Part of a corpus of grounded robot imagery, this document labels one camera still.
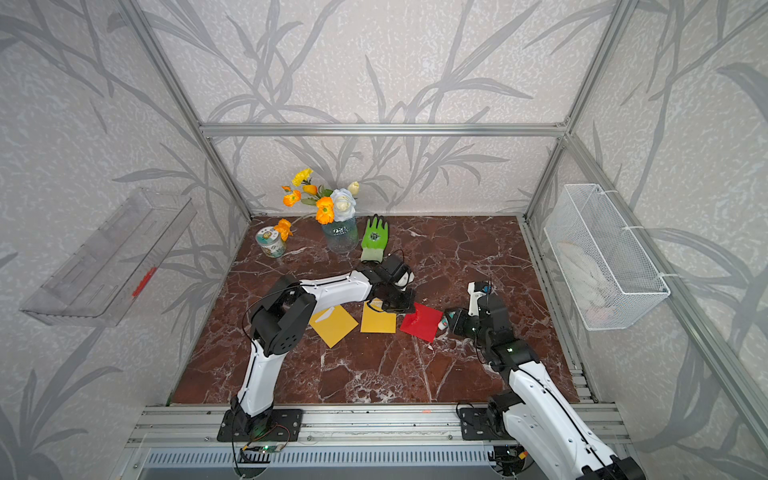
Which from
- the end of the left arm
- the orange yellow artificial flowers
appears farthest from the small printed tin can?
the end of the left arm

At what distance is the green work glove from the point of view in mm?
1098

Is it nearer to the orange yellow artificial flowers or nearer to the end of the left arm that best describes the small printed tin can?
the orange yellow artificial flowers
